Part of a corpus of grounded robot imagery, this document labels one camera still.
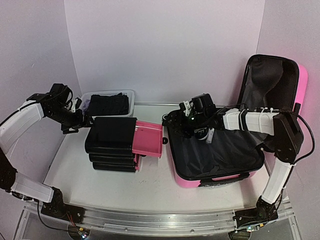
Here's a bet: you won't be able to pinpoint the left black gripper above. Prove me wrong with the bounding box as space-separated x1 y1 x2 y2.
46 104 96 135

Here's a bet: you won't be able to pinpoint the white cosmetic tube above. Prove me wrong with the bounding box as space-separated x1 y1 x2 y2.
205 128 215 145

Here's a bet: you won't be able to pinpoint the pink and black case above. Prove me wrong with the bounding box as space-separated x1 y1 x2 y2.
84 117 163 173

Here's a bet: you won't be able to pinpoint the black jeans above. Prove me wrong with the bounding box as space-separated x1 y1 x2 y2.
87 93 130 116

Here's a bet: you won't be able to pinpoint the white plastic mesh basket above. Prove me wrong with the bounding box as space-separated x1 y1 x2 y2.
79 90 135 118

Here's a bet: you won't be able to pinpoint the pink hard-shell suitcase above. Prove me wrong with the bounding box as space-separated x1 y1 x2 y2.
162 54 308 188

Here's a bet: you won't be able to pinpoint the lavender garment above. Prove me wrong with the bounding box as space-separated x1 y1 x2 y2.
80 99 91 113

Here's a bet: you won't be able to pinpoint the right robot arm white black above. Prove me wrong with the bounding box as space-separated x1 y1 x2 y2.
162 106 304 222

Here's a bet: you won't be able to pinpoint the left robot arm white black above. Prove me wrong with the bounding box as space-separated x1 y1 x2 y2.
0 93 94 219

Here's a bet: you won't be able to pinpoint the navy round powder compact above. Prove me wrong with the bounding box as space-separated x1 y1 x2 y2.
194 128 209 141

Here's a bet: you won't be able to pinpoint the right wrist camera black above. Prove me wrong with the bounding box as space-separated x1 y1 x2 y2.
179 93 217 118

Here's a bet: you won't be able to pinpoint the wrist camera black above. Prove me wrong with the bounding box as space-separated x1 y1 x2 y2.
48 83 73 107
179 93 217 118

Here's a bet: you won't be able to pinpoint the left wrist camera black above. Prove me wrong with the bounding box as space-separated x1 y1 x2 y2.
48 83 73 107

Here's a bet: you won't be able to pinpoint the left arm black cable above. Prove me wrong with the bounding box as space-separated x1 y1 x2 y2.
0 107 28 126

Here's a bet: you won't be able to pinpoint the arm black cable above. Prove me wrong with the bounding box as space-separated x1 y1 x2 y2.
0 107 28 126
289 113 315 166

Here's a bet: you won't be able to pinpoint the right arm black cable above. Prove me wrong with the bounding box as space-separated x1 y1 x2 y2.
289 113 315 166

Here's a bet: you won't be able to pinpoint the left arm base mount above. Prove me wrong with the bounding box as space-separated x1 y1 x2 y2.
41 187 85 224

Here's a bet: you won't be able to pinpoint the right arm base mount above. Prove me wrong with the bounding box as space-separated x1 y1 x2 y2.
232 196 278 231

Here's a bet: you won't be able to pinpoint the curved aluminium rail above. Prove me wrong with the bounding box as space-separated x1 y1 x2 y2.
23 188 295 232

